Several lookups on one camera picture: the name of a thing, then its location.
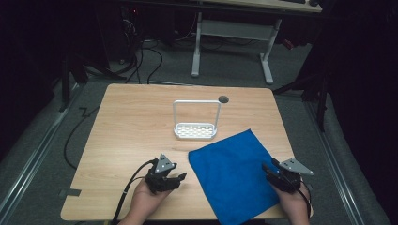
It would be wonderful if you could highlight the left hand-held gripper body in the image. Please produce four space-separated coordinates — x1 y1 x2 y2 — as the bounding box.
145 153 177 195

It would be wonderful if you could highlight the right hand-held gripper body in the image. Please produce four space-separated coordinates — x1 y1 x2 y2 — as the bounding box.
266 157 314 194

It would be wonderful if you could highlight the blue cloth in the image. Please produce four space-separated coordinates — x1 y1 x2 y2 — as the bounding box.
188 128 282 225

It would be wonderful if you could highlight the white rack with handle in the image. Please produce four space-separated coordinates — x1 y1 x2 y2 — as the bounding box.
172 99 222 141

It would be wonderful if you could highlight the person's right hand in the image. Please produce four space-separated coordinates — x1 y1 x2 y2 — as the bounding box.
269 183 311 217

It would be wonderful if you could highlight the person's left hand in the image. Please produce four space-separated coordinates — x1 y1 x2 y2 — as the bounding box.
129 180 174 220

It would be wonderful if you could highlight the black metal stand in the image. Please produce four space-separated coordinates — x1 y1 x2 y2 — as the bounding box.
271 69 331 133
58 55 128 113

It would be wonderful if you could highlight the grey tape patch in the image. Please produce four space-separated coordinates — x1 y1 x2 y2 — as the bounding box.
58 187 83 198

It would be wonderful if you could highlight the small red object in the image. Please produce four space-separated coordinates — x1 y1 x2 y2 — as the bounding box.
282 38 296 51

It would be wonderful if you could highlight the white-framed desk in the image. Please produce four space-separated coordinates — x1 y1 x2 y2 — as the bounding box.
190 0 324 85

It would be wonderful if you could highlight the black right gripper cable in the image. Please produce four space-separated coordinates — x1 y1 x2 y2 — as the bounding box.
290 179 314 219

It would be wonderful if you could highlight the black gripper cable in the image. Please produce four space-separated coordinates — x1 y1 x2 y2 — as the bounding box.
111 158 157 225
290 179 314 219

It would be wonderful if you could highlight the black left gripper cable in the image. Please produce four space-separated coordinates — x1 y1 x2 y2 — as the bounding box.
111 158 157 225

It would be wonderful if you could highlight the metal floor rail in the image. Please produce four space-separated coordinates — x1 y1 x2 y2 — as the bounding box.
0 83 83 218
304 100 366 225

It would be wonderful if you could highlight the black floor cable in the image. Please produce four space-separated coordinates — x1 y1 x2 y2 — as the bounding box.
63 106 101 171

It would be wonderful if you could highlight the bundle of black cables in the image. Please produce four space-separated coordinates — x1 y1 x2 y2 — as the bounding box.
123 18 164 85

